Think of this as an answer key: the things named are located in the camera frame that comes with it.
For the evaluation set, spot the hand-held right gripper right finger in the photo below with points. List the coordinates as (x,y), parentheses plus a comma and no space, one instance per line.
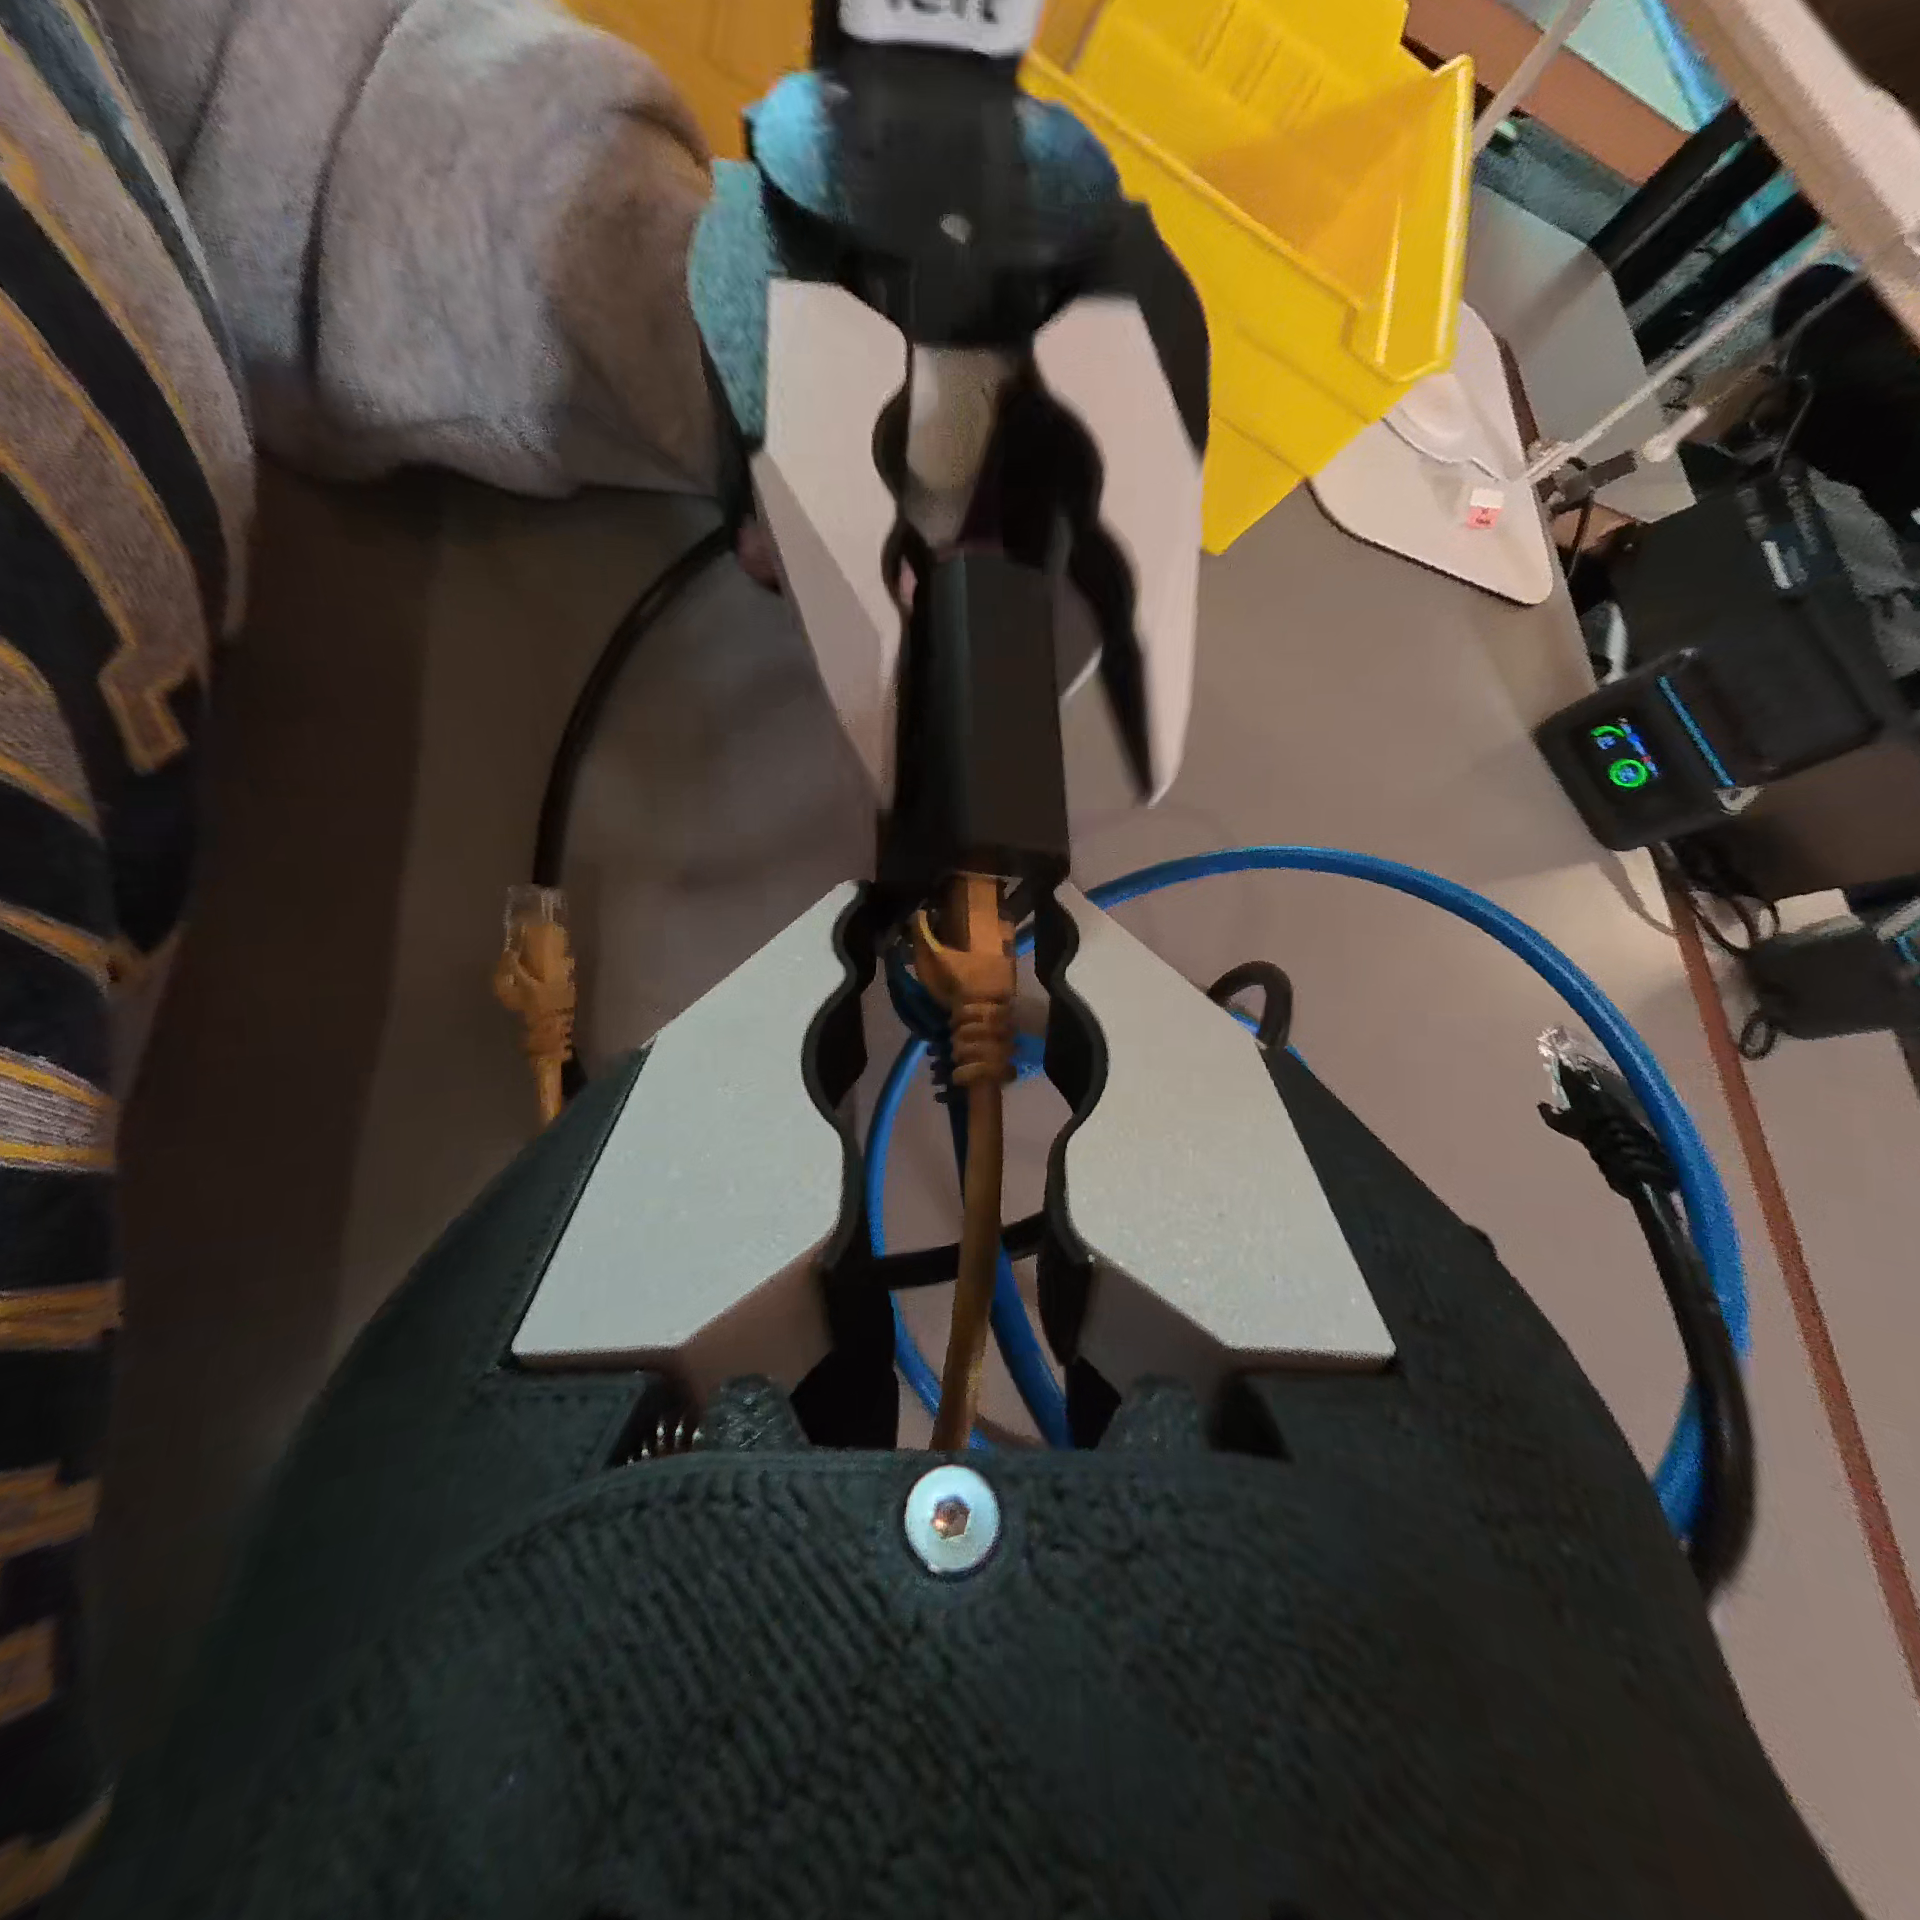
(1215,1200)

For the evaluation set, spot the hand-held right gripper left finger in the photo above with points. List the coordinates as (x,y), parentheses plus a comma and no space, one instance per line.
(705,1185)

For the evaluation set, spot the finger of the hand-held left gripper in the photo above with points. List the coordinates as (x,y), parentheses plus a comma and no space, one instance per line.
(825,493)
(1143,510)

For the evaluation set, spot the black ethernet port adapter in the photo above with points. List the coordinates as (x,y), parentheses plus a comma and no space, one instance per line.
(975,721)

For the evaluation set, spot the person's left forearm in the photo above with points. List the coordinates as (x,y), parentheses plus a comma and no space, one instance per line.
(450,253)

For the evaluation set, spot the white monitor stand base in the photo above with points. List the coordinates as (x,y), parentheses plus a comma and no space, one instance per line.
(1441,493)

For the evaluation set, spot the yellow plastic bin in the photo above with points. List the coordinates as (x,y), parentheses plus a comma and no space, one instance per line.
(1290,194)

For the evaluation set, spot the black power station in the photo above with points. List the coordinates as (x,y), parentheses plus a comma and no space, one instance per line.
(1636,763)

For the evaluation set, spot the black equipment case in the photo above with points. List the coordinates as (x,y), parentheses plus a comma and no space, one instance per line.
(1785,598)

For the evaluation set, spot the black power brick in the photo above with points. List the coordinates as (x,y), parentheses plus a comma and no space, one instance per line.
(1829,974)

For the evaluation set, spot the person's grey printed sweatshirt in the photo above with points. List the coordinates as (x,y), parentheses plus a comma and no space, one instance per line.
(90,598)

